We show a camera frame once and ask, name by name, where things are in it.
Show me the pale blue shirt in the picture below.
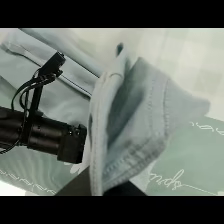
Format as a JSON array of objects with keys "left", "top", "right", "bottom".
[{"left": 0, "top": 28, "right": 212, "bottom": 197}]

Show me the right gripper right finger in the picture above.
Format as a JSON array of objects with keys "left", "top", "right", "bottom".
[{"left": 102, "top": 179, "right": 148, "bottom": 197}]

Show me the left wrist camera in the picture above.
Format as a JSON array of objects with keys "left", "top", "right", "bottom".
[{"left": 21, "top": 51, "right": 67, "bottom": 146}]

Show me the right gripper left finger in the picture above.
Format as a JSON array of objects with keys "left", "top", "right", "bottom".
[{"left": 55, "top": 165, "right": 93, "bottom": 197}]

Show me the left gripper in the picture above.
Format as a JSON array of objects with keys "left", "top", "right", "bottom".
[{"left": 56, "top": 123, "right": 88, "bottom": 165}]

